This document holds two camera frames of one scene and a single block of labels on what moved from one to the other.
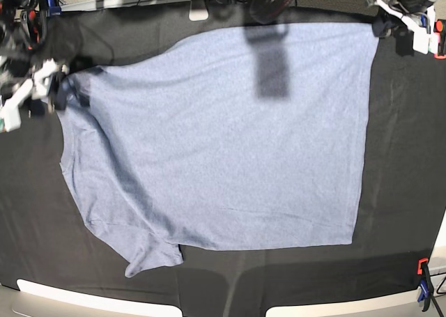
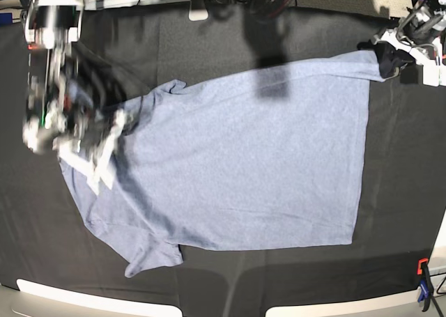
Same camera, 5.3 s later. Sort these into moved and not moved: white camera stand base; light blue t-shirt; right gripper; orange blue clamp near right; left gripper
Moved: right gripper; left gripper; light blue t-shirt
Not moved: orange blue clamp near right; white camera stand base
